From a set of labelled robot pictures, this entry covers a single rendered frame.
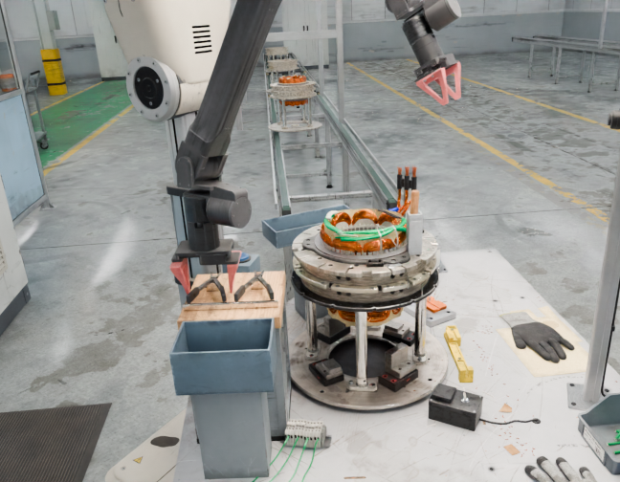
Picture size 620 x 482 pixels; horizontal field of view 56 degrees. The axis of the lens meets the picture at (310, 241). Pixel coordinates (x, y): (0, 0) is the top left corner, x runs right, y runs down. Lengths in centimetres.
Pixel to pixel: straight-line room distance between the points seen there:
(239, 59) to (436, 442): 80
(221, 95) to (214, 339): 44
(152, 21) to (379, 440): 99
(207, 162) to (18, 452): 187
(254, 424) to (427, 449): 35
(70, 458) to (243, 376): 162
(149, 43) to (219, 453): 87
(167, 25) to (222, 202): 49
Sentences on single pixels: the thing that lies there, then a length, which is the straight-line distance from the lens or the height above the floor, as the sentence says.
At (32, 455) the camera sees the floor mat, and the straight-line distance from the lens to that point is 264.
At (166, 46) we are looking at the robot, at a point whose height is 152.
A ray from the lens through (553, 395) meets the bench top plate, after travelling 140.
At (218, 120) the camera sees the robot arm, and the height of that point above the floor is 142.
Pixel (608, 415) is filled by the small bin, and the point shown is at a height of 81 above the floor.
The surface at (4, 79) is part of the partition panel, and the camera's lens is 533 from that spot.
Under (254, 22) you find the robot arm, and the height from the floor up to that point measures 157.
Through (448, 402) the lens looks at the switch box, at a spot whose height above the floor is 83.
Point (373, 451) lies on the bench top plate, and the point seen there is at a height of 78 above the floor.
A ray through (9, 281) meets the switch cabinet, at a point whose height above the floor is 22.
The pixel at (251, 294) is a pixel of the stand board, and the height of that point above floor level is 106.
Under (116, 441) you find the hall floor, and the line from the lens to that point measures 259.
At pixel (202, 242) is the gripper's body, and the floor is 120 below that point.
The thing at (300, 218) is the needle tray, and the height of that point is 105.
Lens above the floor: 158
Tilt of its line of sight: 22 degrees down
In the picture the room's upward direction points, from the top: 3 degrees counter-clockwise
